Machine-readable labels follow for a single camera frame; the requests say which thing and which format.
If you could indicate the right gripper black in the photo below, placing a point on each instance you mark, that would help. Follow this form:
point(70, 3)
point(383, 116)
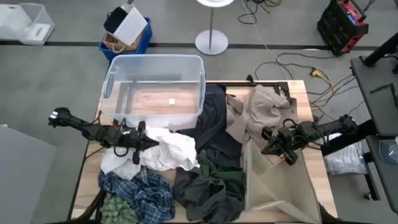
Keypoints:
point(289, 140)

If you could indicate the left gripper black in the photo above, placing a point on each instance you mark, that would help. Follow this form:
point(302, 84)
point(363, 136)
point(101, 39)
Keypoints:
point(136, 141)

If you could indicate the white garment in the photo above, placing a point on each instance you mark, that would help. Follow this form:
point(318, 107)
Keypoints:
point(174, 152)

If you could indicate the beige garment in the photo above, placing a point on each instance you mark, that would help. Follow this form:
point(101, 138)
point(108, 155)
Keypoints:
point(264, 109)

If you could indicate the blue plaid shirt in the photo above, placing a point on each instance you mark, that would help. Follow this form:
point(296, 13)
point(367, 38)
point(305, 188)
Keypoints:
point(146, 193)

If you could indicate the dark green garment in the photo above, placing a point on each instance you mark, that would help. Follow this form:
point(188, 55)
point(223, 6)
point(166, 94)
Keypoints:
point(230, 177)

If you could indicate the dark grey garment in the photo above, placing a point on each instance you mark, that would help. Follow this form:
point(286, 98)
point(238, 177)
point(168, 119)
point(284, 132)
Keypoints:
point(202, 199)

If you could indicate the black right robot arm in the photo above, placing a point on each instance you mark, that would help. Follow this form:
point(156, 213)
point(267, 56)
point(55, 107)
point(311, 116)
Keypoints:
point(326, 127)

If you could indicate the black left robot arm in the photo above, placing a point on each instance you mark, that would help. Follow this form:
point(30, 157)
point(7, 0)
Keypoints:
point(93, 132)

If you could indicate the beige fabric bin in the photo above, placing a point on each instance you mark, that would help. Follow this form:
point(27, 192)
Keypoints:
point(280, 186)

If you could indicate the small wooden block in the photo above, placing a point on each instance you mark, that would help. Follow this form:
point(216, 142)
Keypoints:
point(172, 101)

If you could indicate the large clear plastic bin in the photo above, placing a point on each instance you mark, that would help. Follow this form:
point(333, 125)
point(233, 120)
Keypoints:
point(155, 93)

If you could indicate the navy garment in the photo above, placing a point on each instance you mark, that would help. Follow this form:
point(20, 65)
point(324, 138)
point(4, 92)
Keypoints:
point(214, 124)

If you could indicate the black clamp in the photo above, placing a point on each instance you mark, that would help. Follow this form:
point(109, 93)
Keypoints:
point(250, 80)

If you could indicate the white plastic bag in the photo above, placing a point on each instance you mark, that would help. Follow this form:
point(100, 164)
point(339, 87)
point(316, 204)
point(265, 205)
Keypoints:
point(345, 161)

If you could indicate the small green plant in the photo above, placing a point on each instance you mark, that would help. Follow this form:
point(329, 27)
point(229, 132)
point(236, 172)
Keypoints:
point(116, 211)

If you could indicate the blue plastic crate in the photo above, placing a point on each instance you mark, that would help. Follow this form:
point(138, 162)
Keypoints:
point(146, 34)

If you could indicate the black desk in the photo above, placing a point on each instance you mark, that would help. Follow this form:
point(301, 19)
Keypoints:
point(388, 186)
point(379, 109)

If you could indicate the grey blue round dish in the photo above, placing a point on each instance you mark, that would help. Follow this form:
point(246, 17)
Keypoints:
point(390, 151)

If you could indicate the white box with black inside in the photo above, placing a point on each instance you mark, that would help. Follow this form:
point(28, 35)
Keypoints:
point(132, 26)

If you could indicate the black lower desk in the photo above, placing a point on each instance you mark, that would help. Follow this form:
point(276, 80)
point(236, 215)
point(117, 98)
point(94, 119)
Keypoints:
point(388, 186)

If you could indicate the black pen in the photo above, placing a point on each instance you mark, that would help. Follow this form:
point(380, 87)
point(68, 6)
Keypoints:
point(381, 88)

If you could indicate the grey board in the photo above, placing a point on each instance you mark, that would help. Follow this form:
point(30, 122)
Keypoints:
point(21, 174)

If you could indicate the red and black tool box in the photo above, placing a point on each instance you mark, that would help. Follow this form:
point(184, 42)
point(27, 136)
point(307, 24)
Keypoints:
point(339, 28)

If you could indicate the black pole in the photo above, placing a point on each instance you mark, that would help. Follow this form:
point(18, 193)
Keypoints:
point(381, 49)

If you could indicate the white lid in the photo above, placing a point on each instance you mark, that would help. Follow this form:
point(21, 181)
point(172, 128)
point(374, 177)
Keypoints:
point(38, 32)

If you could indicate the small clear plastic bin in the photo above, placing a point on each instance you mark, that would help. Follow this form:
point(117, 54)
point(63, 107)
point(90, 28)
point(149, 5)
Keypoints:
point(43, 17)

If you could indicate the black left arm base frame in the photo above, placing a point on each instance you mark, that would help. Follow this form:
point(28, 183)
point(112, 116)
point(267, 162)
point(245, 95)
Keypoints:
point(98, 202)

